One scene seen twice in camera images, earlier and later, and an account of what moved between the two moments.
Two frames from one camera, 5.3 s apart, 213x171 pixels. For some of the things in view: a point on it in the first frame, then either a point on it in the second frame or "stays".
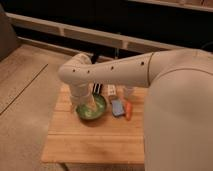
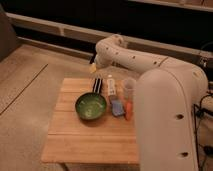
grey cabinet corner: (8, 36) stays
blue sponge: (117, 107) stays
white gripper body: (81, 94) to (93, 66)
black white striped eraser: (97, 87) stays
